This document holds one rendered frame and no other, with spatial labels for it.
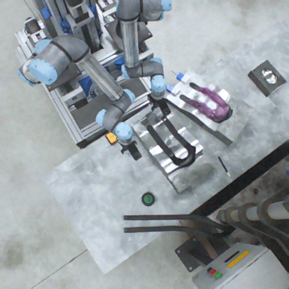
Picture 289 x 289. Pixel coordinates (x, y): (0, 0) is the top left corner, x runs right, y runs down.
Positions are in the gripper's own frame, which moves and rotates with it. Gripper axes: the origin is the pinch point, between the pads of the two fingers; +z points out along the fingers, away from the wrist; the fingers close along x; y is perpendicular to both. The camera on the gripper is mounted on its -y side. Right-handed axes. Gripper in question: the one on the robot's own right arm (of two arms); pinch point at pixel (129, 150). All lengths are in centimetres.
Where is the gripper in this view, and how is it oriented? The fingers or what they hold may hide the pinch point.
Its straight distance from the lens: 176.6
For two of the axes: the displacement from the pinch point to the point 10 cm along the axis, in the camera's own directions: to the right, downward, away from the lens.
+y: -5.7, -7.9, 2.1
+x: -8.2, 5.6, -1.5
